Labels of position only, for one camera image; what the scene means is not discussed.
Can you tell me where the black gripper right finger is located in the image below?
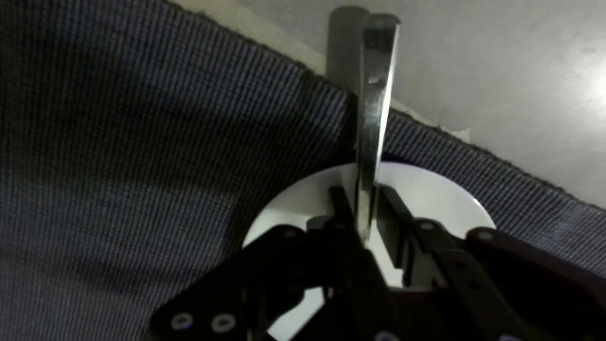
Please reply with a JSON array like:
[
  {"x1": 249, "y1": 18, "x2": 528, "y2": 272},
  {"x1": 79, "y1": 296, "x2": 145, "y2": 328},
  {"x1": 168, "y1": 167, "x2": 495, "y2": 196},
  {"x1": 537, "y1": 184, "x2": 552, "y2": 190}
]
[{"x1": 376, "y1": 188, "x2": 606, "y2": 341}]

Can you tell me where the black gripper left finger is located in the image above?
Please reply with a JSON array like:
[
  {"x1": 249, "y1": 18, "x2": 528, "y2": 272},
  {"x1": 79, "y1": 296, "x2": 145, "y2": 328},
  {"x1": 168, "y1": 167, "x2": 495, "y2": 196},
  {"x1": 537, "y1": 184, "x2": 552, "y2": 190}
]
[{"x1": 149, "y1": 186, "x2": 386, "y2": 341}]

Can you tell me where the silver metal fork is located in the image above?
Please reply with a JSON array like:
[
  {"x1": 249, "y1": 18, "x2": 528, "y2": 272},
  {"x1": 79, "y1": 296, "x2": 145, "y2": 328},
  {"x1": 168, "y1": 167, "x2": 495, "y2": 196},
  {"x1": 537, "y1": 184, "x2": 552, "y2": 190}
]
[{"x1": 325, "y1": 6, "x2": 403, "y2": 245}]

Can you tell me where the white round plate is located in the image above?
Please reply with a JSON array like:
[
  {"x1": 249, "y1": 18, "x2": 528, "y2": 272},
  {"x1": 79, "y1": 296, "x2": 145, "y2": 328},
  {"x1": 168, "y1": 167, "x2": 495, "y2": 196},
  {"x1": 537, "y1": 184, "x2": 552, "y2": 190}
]
[{"x1": 240, "y1": 160, "x2": 497, "y2": 341}]

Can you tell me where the dark woven placemat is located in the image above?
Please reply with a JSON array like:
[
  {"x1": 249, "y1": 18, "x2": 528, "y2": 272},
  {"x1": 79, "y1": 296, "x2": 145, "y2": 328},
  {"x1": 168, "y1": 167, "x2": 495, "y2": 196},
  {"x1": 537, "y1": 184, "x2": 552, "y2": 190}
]
[{"x1": 0, "y1": 0, "x2": 606, "y2": 341}]

